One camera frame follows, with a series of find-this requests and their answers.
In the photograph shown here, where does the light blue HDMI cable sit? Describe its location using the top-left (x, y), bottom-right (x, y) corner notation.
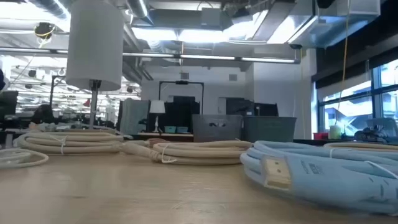
top-left (239, 140), bottom-right (398, 216)

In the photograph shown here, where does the white cable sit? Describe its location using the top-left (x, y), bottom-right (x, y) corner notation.
top-left (0, 148), bottom-right (50, 170)

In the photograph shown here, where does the black background screen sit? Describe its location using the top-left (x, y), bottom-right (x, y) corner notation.
top-left (164, 95), bottom-right (201, 128)

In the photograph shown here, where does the grey plastic basket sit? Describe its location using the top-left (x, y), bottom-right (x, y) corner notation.
top-left (192, 114), bottom-right (244, 143)

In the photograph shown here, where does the brown background desk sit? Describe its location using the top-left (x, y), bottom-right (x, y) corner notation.
top-left (130, 133), bottom-right (194, 142)

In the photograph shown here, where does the small white table lamp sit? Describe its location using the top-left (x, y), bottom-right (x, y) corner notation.
top-left (149, 100), bottom-right (167, 134)

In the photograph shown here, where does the long ceiling light bar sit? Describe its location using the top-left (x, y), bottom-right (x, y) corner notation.
top-left (0, 46), bottom-right (302, 65)

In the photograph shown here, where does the grey-green draped cloth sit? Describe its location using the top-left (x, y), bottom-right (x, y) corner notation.
top-left (119, 98), bottom-right (150, 136)

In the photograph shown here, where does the black monitor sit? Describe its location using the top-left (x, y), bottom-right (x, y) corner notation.
top-left (254, 103), bottom-right (279, 118)
top-left (0, 90), bottom-right (19, 121)

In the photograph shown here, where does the dark green plastic basket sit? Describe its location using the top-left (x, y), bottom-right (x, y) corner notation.
top-left (243, 116), bottom-right (297, 143)

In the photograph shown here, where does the dark side counter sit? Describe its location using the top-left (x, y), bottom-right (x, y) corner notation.
top-left (294, 138), bottom-right (398, 147)

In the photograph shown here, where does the white cylinder shade table lamp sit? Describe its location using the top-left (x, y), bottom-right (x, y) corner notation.
top-left (65, 0), bottom-right (124, 131)

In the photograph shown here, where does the yellow-green cup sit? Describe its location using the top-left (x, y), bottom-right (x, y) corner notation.
top-left (329, 124), bottom-right (342, 140)

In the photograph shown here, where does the large window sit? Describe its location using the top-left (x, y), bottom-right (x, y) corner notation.
top-left (317, 58), bottom-right (398, 140)

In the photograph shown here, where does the person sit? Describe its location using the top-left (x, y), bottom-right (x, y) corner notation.
top-left (30, 103), bottom-right (56, 126)

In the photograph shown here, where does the light grey chair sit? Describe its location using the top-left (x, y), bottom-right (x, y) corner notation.
top-left (365, 117), bottom-right (398, 139)

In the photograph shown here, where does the black metal gantry frame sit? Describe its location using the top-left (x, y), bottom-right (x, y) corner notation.
top-left (159, 80), bottom-right (205, 115)

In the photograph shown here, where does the yellow hanging cord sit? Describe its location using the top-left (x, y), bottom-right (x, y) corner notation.
top-left (335, 0), bottom-right (351, 118)

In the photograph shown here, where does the silver air duct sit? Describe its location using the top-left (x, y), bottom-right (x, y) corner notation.
top-left (251, 0), bottom-right (382, 50)

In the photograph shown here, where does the black ceiling device yellow cable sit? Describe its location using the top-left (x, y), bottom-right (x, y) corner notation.
top-left (33, 21), bottom-right (57, 40)

